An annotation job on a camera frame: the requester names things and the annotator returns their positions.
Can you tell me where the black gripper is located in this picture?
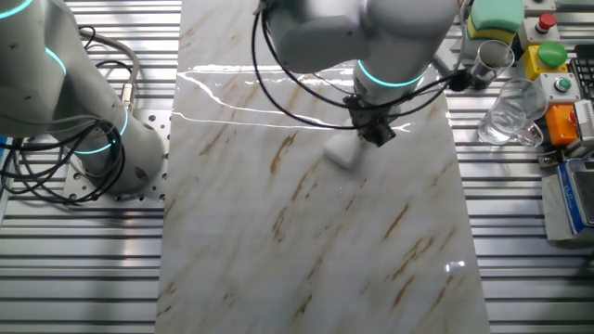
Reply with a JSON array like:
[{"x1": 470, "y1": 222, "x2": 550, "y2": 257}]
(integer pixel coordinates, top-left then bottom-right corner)
[{"x1": 342, "y1": 92, "x2": 398, "y2": 148}]

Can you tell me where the white cloth wipe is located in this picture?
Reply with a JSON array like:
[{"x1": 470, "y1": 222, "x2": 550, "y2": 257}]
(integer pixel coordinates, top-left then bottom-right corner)
[{"x1": 323, "y1": 134, "x2": 366, "y2": 171}]

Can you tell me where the green yellow sponge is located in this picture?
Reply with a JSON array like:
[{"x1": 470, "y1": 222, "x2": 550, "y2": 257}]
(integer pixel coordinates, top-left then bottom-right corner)
[{"x1": 466, "y1": 0, "x2": 525, "y2": 45}]

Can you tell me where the clear glass pitcher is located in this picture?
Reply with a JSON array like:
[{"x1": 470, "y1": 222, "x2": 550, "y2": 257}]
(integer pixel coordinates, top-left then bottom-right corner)
[{"x1": 476, "y1": 77, "x2": 549, "y2": 148}]

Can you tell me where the marble pattern board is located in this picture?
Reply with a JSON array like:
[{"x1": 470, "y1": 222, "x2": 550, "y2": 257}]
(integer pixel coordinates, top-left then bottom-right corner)
[{"x1": 155, "y1": 0, "x2": 492, "y2": 334}]

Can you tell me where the orange box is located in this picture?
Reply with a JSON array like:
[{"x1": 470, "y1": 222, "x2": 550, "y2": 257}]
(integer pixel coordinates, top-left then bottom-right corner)
[{"x1": 543, "y1": 101, "x2": 580, "y2": 148}]

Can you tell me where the red button grey box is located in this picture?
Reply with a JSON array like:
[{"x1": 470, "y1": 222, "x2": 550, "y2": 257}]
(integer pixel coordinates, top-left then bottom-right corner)
[{"x1": 517, "y1": 12, "x2": 561, "y2": 52}]

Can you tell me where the small green button grey box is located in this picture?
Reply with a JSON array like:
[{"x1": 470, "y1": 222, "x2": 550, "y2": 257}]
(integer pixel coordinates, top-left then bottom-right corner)
[{"x1": 533, "y1": 71, "x2": 582, "y2": 103}]

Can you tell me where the green button yellow box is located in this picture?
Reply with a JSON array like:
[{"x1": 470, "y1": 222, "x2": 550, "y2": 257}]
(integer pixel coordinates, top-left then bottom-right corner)
[{"x1": 522, "y1": 41, "x2": 570, "y2": 83}]

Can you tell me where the plain grey control box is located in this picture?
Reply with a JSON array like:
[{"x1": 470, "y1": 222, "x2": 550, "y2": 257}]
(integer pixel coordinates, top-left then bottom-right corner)
[{"x1": 522, "y1": 0, "x2": 558, "y2": 14}]

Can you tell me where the blue white digital scale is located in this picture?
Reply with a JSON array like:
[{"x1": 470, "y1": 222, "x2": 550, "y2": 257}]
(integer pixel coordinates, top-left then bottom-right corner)
[{"x1": 541, "y1": 157, "x2": 594, "y2": 243}]

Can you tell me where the grey ribbed metal device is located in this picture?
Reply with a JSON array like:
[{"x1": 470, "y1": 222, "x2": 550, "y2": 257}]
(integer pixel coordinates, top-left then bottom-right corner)
[{"x1": 573, "y1": 98, "x2": 594, "y2": 149}]

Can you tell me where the black keyboard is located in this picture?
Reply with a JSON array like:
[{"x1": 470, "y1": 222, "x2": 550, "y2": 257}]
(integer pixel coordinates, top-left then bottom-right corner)
[{"x1": 568, "y1": 44, "x2": 594, "y2": 101}]

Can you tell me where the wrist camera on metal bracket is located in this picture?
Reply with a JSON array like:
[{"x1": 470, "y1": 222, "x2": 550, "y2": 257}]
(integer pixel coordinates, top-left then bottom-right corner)
[{"x1": 433, "y1": 53, "x2": 471, "y2": 93}]

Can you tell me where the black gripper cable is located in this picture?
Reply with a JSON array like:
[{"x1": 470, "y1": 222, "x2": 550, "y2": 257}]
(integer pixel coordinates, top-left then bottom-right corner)
[{"x1": 250, "y1": 0, "x2": 465, "y2": 131}]

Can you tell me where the metal corner bracket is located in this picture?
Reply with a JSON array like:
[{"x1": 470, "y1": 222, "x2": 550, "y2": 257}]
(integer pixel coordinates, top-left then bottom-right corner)
[{"x1": 537, "y1": 148, "x2": 561, "y2": 169}]

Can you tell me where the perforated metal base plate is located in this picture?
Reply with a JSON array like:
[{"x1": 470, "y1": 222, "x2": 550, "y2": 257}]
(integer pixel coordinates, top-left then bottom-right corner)
[{"x1": 62, "y1": 108, "x2": 172, "y2": 204}]

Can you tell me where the grey cable with metal connector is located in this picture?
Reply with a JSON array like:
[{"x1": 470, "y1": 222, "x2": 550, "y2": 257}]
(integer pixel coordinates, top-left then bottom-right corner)
[{"x1": 76, "y1": 27, "x2": 141, "y2": 115}]

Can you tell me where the black cable bundle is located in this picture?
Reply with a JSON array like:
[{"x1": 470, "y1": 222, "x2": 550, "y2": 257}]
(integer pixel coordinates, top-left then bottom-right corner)
[{"x1": 0, "y1": 113, "x2": 129, "y2": 204}]

